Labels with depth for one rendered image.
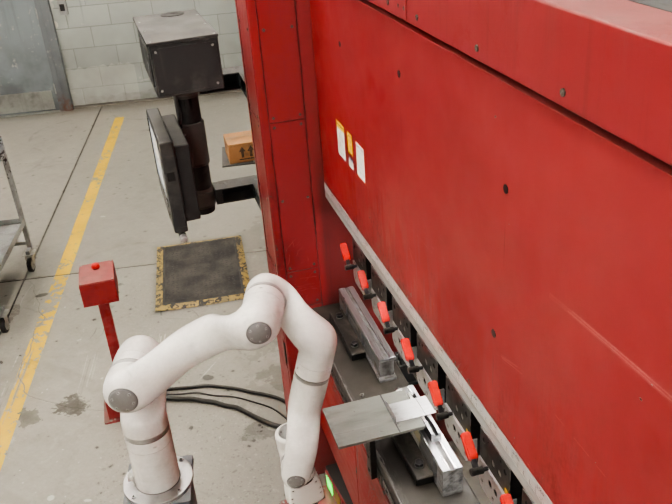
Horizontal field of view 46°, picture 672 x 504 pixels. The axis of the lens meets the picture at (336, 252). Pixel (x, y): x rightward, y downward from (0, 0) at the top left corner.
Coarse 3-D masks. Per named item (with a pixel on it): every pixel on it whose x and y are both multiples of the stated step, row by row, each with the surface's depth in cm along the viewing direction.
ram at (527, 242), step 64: (320, 0) 245; (320, 64) 261; (384, 64) 195; (448, 64) 156; (320, 128) 279; (384, 128) 205; (448, 128) 162; (512, 128) 134; (576, 128) 115; (384, 192) 216; (448, 192) 169; (512, 192) 139; (576, 192) 118; (640, 192) 102; (384, 256) 229; (448, 256) 177; (512, 256) 144; (576, 256) 121; (640, 256) 105; (448, 320) 185; (512, 320) 149; (576, 320) 125; (640, 320) 108; (512, 384) 155; (576, 384) 129; (640, 384) 111; (576, 448) 134; (640, 448) 114
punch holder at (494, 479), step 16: (480, 432) 177; (480, 448) 179; (496, 448) 170; (480, 464) 180; (496, 464) 171; (480, 480) 183; (496, 480) 174; (512, 480) 166; (496, 496) 175; (512, 496) 168
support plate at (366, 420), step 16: (368, 400) 240; (384, 400) 240; (400, 400) 239; (336, 416) 235; (352, 416) 234; (368, 416) 234; (384, 416) 233; (336, 432) 229; (352, 432) 228; (368, 432) 228; (384, 432) 227; (400, 432) 227
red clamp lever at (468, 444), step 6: (468, 432) 179; (462, 438) 178; (468, 438) 178; (468, 444) 177; (468, 450) 177; (474, 450) 177; (468, 456) 177; (474, 456) 177; (474, 462) 176; (474, 468) 176; (480, 468) 176; (486, 468) 176; (474, 474) 175; (480, 474) 176
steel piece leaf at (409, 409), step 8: (408, 400) 239; (416, 400) 239; (392, 408) 236; (400, 408) 236; (408, 408) 236; (416, 408) 235; (392, 416) 232; (400, 416) 233; (408, 416) 232; (416, 416) 232
